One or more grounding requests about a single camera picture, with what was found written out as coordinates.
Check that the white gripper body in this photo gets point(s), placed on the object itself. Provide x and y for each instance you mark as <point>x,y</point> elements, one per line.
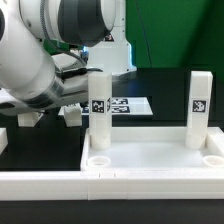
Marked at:
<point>75,87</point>

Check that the white desk top tray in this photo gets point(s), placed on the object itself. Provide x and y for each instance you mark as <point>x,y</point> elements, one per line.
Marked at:
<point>148,148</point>

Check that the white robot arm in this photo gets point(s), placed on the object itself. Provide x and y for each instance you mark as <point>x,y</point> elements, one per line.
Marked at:
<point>48,48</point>

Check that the fiducial marker sheet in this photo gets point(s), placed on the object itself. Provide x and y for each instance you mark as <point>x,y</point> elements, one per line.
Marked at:
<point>136,106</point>

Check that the white left fence block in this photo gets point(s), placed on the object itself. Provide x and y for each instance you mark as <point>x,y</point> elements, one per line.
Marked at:
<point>3,139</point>

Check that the white front fence bar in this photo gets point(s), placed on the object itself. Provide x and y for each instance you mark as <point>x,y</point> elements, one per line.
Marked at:
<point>25,186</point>

